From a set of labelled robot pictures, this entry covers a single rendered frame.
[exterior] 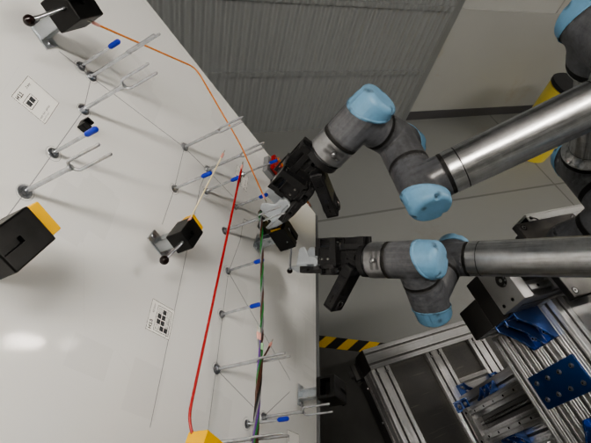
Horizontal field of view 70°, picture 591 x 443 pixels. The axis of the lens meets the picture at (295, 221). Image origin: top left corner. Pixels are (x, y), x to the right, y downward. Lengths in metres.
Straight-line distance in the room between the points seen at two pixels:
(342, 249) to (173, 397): 0.45
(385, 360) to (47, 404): 1.56
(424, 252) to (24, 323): 0.62
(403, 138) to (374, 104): 0.10
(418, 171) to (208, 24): 1.91
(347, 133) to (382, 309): 1.66
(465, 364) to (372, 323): 0.47
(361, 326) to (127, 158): 1.70
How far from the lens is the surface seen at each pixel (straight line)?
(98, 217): 0.66
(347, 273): 0.90
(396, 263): 0.83
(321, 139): 0.79
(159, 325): 0.68
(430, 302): 0.88
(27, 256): 0.47
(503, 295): 1.20
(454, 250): 0.96
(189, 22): 2.47
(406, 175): 0.75
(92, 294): 0.62
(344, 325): 2.20
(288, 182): 0.82
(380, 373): 1.90
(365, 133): 0.76
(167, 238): 0.67
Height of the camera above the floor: 1.88
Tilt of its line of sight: 49 degrees down
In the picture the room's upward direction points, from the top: 18 degrees clockwise
